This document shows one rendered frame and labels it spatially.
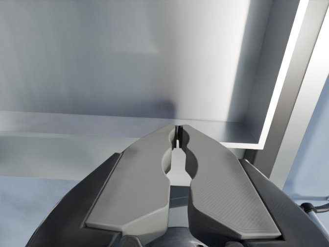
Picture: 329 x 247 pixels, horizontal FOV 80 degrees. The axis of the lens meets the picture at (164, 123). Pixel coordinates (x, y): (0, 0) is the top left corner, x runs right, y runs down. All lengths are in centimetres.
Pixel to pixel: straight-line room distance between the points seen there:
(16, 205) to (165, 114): 194
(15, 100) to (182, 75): 14
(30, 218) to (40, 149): 191
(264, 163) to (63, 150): 18
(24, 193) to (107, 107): 177
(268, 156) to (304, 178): 144
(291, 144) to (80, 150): 19
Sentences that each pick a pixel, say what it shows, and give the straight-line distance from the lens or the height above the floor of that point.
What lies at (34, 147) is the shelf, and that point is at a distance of 23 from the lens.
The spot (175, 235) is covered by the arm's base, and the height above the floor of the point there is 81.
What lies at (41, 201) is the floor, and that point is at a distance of 190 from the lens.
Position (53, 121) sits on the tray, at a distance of 18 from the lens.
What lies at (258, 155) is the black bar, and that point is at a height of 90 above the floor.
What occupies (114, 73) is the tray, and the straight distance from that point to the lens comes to 16.
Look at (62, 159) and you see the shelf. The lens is 23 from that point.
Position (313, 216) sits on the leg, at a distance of 160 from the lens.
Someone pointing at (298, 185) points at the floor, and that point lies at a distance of 165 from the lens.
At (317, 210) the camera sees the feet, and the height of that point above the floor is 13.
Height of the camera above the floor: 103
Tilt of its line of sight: 63 degrees down
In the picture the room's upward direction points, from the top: 173 degrees counter-clockwise
